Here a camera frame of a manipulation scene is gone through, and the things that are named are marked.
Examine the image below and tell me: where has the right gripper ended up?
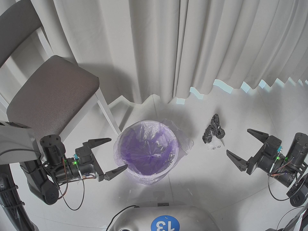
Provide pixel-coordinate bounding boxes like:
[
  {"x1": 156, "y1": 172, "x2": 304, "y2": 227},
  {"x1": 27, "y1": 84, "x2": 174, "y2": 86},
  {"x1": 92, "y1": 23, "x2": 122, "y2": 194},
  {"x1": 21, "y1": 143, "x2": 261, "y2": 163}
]
[{"x1": 226, "y1": 128, "x2": 288, "y2": 176}]

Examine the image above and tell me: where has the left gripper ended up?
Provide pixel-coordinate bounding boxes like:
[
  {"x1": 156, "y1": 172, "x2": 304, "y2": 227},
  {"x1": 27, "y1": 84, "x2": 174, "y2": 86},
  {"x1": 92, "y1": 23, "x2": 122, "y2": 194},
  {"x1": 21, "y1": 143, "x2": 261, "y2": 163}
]
[{"x1": 64, "y1": 138, "x2": 127, "y2": 183}]

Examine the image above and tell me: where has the purple plastic bag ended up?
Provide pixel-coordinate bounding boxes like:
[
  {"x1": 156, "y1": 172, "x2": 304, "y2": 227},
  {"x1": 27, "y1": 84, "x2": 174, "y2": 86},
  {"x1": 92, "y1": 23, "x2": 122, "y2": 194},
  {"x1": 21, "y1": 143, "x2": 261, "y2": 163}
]
[{"x1": 113, "y1": 118, "x2": 195, "y2": 186}]

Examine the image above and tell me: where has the black plastic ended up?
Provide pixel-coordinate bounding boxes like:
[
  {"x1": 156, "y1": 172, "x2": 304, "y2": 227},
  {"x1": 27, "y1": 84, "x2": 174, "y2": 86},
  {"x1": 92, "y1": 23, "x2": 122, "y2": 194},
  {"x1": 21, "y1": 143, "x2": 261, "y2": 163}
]
[{"x1": 202, "y1": 113, "x2": 227, "y2": 145}]

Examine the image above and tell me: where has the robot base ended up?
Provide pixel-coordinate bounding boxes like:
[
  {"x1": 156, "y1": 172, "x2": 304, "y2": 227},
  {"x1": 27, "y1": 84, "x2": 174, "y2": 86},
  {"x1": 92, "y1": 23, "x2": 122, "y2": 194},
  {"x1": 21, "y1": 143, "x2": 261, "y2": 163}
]
[{"x1": 111, "y1": 202, "x2": 222, "y2": 231}]

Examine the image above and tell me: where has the white trash bin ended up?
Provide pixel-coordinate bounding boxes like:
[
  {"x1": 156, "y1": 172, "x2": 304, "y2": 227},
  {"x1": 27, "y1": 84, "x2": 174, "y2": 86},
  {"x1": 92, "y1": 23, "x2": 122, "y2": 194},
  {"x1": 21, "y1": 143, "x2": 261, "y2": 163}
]
[{"x1": 118, "y1": 120, "x2": 179, "y2": 185}]

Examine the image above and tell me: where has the clear printed wrapper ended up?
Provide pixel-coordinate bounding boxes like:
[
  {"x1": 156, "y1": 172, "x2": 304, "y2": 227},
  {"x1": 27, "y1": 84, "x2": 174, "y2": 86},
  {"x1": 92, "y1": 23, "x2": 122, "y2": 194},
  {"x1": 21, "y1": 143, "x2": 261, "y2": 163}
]
[{"x1": 208, "y1": 135, "x2": 227, "y2": 151}]

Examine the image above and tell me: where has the grey padded white chair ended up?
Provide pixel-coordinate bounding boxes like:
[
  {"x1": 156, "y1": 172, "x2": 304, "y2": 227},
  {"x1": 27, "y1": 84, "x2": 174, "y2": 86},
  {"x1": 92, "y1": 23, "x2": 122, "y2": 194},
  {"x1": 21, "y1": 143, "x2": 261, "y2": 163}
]
[{"x1": 0, "y1": 0, "x2": 121, "y2": 144}]

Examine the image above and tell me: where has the white curtain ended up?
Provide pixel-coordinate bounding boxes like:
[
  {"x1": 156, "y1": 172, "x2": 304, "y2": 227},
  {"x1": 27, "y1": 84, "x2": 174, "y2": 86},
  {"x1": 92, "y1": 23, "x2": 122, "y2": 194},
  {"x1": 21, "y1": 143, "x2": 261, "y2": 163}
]
[
  {"x1": 48, "y1": 0, "x2": 189, "y2": 105},
  {"x1": 172, "y1": 0, "x2": 308, "y2": 100}
]

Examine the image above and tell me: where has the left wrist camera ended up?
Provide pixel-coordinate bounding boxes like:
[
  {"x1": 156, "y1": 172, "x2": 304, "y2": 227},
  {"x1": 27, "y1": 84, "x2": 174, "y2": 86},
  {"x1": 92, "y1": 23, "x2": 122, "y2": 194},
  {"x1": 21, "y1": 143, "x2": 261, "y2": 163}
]
[{"x1": 73, "y1": 148, "x2": 93, "y2": 165}]

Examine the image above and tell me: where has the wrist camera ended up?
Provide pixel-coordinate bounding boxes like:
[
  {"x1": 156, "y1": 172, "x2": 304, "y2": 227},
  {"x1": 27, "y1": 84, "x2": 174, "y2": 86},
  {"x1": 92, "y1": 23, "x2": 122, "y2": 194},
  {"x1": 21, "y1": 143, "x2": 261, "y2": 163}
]
[
  {"x1": 73, "y1": 148, "x2": 93, "y2": 165},
  {"x1": 263, "y1": 135, "x2": 282, "y2": 159}
]

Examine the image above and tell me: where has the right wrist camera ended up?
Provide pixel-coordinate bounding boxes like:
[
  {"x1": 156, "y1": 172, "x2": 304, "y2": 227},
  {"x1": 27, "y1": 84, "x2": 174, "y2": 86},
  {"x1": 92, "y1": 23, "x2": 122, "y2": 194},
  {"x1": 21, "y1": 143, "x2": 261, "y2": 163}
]
[{"x1": 263, "y1": 135, "x2": 282, "y2": 159}]

